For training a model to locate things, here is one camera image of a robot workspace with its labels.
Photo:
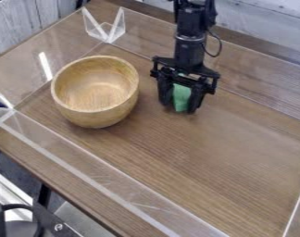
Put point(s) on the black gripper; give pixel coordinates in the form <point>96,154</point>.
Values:
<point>199,78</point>

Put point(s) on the green rectangular block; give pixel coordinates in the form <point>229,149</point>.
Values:
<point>181,95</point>

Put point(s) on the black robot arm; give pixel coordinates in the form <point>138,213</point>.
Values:
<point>185,68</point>

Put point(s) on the light wooden bowl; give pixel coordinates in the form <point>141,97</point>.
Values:
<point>95,91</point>

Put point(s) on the black table leg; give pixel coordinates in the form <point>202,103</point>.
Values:
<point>44,195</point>

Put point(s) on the clear acrylic corner bracket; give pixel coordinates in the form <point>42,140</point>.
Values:
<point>106,32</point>

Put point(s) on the clear acrylic tray wall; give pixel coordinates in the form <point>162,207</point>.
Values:
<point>122,204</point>

